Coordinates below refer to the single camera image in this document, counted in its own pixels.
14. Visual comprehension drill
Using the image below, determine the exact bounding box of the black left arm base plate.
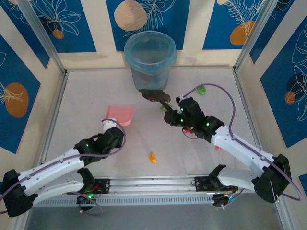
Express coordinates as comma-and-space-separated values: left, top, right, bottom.
86, 178, 111, 195

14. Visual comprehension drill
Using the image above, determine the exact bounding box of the bin with blue liner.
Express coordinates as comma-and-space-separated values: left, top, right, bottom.
123, 31, 177, 93

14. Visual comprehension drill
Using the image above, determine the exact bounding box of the grey slotted cable duct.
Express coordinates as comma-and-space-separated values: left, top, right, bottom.
33, 193, 215, 207

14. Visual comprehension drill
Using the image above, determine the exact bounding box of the aluminium mounting rail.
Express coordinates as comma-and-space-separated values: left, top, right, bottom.
31, 176, 281, 197

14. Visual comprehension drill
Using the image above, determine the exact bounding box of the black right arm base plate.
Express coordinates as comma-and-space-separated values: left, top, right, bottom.
194, 176, 238, 192

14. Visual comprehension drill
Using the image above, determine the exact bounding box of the black hand brush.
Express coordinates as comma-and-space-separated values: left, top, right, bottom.
138, 88, 174, 113

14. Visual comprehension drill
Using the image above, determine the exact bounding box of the pink dustpan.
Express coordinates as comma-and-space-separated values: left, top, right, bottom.
106, 105, 135, 127

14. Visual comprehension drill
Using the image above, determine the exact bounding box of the aluminium frame post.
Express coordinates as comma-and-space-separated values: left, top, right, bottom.
234, 0, 283, 72
18, 0, 67, 75

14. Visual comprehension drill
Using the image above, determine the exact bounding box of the green paper scrap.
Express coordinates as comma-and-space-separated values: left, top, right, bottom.
194, 84, 207, 95
159, 102, 174, 112

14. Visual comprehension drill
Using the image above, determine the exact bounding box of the aluminium table side rail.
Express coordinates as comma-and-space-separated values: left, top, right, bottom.
35, 71, 70, 173
232, 68, 271, 168

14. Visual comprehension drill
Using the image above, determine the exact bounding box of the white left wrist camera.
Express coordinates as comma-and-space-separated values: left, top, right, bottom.
100, 117, 118, 132

